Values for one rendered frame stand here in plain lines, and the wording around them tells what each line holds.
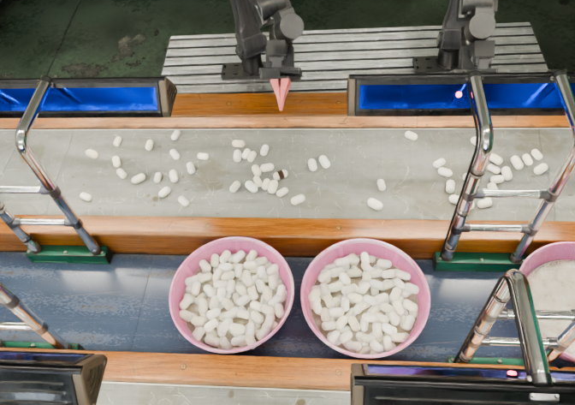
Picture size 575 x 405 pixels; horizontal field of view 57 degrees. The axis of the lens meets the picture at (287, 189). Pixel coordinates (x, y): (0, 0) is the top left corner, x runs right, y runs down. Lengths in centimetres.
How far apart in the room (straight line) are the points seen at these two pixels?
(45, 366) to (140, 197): 66
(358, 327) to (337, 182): 37
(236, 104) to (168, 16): 180
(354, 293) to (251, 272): 24
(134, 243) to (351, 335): 55
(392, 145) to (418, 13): 179
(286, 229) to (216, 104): 46
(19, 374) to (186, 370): 38
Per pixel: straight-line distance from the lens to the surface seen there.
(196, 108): 150
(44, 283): 141
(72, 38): 329
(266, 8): 133
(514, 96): 108
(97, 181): 145
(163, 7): 332
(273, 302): 116
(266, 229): 122
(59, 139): 160
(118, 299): 132
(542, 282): 127
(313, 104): 146
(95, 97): 113
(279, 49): 124
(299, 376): 107
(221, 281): 119
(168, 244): 129
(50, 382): 81
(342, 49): 178
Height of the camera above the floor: 179
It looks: 53 degrees down
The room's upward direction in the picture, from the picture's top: 6 degrees counter-clockwise
